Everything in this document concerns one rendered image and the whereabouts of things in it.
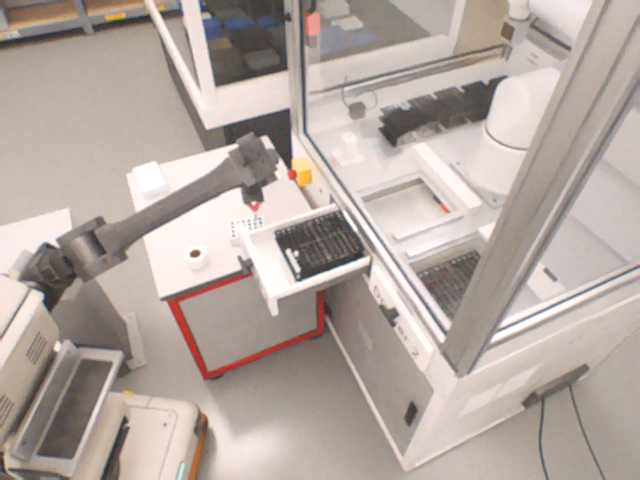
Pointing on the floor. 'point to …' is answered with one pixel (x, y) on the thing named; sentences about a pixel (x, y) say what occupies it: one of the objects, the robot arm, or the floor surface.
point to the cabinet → (372, 341)
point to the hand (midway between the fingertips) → (254, 208)
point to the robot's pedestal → (78, 331)
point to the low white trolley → (224, 272)
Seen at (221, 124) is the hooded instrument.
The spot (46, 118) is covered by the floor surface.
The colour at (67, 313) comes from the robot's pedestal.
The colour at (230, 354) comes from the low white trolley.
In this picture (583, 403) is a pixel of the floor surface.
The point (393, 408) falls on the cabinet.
